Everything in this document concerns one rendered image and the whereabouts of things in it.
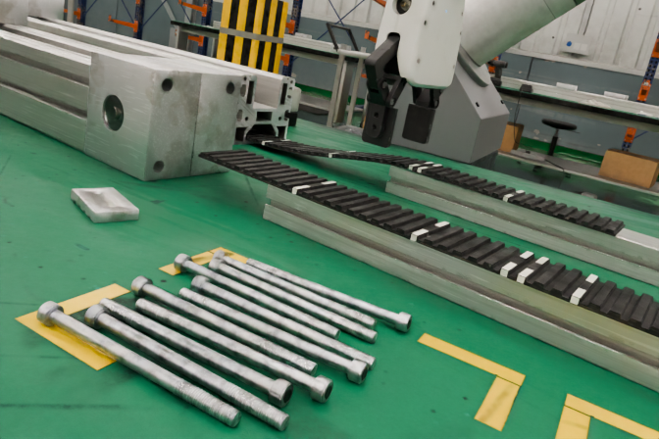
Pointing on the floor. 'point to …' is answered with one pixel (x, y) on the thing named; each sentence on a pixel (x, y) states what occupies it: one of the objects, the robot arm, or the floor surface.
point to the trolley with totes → (340, 78)
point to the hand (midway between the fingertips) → (398, 131)
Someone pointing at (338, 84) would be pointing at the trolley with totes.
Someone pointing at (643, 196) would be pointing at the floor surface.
